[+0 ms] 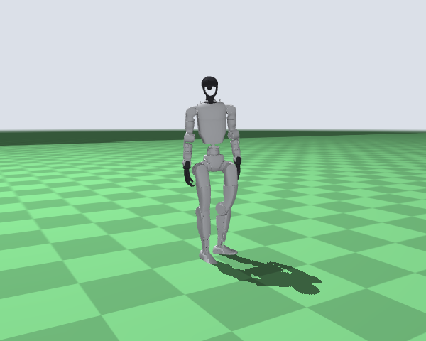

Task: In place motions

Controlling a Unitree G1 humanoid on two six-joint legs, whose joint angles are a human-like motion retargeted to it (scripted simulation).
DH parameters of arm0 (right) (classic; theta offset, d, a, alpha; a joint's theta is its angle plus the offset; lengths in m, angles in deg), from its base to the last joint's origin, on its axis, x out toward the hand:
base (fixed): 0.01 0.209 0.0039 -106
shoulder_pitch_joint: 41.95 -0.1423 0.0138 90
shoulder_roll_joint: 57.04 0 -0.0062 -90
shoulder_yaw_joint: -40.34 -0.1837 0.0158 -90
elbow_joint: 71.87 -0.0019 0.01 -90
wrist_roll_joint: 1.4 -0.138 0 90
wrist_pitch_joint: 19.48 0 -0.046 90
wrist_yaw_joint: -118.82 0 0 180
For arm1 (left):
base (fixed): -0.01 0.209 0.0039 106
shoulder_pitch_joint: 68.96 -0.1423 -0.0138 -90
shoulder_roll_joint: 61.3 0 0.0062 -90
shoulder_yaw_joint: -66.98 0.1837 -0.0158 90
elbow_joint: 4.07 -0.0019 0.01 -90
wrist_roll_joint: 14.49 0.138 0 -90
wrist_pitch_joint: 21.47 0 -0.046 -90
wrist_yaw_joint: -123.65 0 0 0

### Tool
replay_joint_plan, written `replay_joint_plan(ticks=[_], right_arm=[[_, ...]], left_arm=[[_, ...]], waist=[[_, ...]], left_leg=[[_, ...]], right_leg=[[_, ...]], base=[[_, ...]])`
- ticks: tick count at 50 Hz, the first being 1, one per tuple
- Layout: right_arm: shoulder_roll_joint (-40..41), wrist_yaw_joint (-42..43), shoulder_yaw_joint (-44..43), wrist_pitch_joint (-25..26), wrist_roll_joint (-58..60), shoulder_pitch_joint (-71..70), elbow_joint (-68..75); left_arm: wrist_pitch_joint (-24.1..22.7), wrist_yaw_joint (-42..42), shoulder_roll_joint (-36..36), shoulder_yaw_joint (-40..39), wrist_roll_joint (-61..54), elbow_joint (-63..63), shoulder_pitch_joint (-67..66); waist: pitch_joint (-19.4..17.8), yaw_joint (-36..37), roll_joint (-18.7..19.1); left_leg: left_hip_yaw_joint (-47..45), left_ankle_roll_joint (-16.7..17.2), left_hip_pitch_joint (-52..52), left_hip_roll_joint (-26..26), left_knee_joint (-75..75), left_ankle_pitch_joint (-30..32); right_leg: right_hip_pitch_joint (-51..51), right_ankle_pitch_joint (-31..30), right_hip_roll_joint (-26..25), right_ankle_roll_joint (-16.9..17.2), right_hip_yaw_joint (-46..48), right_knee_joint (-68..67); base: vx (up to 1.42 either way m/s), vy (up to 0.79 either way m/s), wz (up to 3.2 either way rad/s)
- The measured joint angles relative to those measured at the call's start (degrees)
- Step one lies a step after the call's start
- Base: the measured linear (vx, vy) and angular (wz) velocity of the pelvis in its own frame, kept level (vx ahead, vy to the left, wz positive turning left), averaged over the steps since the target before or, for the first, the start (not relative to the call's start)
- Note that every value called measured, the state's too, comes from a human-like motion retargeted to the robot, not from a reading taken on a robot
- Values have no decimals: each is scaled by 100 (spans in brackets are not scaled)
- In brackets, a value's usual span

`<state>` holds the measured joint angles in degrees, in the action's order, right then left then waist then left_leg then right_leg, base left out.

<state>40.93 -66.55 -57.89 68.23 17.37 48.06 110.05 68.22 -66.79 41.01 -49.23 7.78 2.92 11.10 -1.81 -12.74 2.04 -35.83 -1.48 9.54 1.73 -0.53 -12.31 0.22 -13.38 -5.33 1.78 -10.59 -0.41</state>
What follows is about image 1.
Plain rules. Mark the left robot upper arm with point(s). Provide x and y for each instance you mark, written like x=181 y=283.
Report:
x=231 y=121

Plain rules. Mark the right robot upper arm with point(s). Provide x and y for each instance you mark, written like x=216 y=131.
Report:
x=189 y=123

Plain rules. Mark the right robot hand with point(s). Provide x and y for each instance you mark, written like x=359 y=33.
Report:
x=187 y=173

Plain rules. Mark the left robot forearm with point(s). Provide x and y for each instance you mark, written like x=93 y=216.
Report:
x=235 y=148

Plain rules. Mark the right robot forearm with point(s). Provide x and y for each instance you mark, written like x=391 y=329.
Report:
x=187 y=153

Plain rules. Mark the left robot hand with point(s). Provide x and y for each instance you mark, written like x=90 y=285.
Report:
x=238 y=162

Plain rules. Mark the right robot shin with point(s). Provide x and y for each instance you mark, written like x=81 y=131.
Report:
x=204 y=228

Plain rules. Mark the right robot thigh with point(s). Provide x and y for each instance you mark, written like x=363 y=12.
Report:
x=202 y=185

